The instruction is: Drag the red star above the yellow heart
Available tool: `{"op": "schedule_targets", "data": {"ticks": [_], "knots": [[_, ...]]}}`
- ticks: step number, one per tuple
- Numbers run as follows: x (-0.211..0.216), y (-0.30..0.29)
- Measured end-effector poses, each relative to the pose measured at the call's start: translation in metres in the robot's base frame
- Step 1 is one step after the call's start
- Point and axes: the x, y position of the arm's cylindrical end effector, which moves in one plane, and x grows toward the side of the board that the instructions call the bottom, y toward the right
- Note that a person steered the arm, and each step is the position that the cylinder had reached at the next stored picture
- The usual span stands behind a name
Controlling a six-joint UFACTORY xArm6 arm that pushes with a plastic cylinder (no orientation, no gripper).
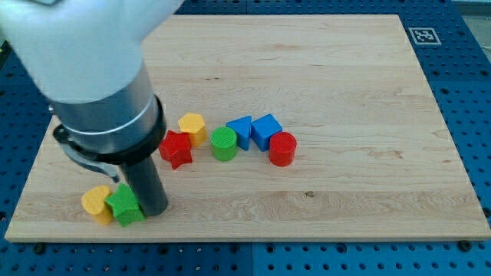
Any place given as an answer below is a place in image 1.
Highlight blue cube block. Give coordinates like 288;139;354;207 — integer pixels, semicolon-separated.
251;113;282;152

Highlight red star block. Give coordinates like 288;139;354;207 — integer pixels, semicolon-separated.
158;130;193;170

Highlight yellow heart block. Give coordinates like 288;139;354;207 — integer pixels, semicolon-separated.
81;186;113;225

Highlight blue triangle block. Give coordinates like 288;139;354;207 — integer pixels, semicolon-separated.
226;116;252;151

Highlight green star block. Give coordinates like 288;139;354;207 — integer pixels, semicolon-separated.
104;183;146;227

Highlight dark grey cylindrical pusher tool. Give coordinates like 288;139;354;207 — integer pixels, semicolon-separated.
120;156;168;216

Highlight yellow hexagon block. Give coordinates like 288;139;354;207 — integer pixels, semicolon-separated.
178;113;207;147

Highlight green cylinder block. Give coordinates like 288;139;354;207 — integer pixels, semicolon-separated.
210;126;238;161

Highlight light wooden board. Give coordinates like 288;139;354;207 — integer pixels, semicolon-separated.
5;15;490;243

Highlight red cylinder block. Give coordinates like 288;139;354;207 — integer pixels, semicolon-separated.
269;131;298;167

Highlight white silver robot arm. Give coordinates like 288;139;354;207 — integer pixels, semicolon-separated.
1;0;183;179

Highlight white fiducial marker tag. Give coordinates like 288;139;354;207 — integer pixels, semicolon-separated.
408;27;441;45

